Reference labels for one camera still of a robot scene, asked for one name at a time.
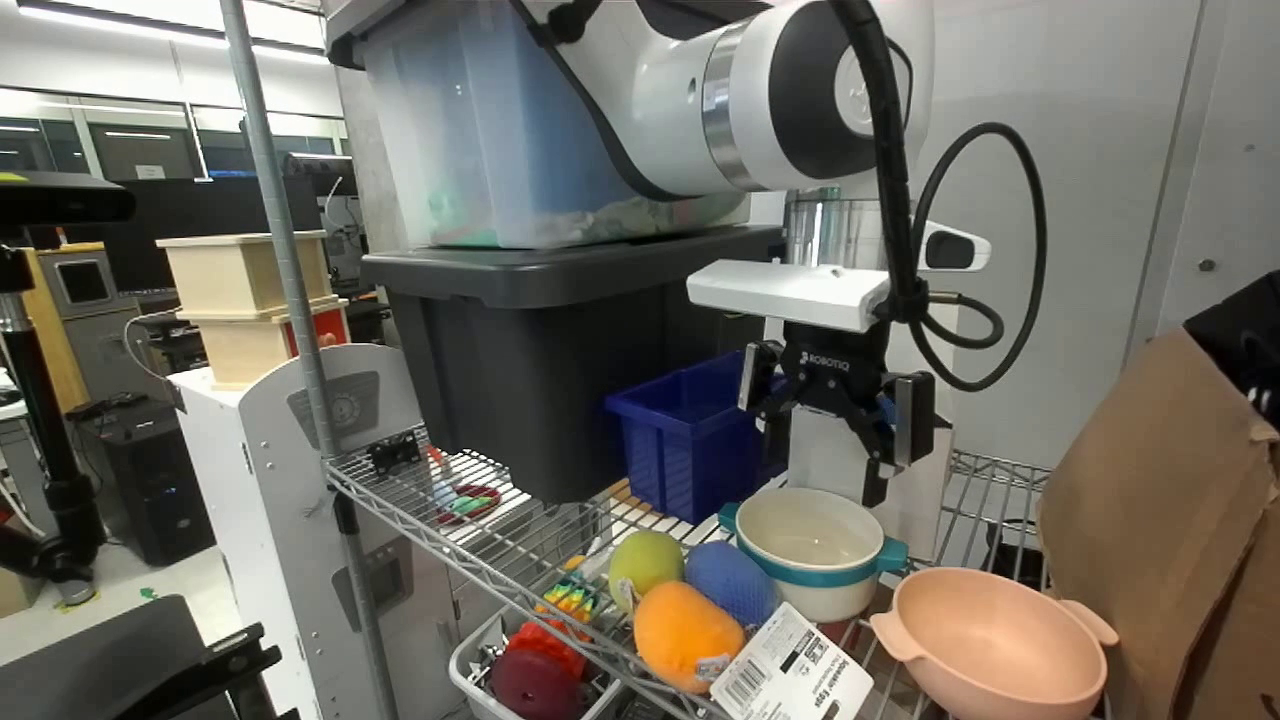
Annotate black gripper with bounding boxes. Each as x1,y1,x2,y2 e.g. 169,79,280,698
737,333,955,510

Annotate blue plush ball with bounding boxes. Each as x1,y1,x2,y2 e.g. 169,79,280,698
685,534,783,633

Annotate yellow-green plush ball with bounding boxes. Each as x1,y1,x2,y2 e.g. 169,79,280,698
605,529,688,612

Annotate orange plush ball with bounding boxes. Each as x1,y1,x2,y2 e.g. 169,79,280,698
627,575,750,697

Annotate rainbow striped small toy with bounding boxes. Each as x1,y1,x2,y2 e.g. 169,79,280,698
536,572,602,624

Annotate white cardboard box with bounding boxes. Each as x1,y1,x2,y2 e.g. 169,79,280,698
783,396,961,563

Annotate blue plastic bin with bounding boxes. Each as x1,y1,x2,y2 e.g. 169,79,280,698
602,351,779,529

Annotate white barcode label tag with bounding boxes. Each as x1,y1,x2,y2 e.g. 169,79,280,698
708,599,879,720

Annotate dark grey storage tote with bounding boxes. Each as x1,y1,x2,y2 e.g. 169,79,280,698
358,224,796,506

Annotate brown cardboard box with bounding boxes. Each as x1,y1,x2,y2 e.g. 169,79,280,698
1038,324,1280,720

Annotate red object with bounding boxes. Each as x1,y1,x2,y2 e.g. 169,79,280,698
483,619,592,720

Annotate clear plastic storage tote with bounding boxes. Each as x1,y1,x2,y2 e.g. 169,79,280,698
324,0,751,256

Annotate white grey cabinet machine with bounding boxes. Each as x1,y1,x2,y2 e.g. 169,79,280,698
169,339,464,720

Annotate beige stacked boxes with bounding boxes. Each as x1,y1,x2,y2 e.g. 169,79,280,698
153,227,358,392

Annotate black box unit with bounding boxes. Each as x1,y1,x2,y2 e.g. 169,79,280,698
65,396,217,568

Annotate tan grey cabinet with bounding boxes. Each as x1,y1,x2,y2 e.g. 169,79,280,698
12,237,183,415

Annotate black flat equipment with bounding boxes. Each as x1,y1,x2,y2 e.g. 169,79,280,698
0,593,298,720

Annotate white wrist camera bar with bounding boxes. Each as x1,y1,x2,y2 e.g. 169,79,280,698
685,256,897,335

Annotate white bowl with teal handles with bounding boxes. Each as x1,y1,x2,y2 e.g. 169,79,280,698
717,485,917,629

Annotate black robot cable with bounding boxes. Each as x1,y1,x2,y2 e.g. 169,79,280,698
829,0,1052,398

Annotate pink bowl with handles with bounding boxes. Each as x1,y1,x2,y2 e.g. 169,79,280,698
869,563,1126,720

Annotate white wire basket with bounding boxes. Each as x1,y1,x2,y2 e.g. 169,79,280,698
445,609,634,720

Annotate metal wire shelf rack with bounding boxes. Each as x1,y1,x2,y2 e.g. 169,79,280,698
217,0,1126,720

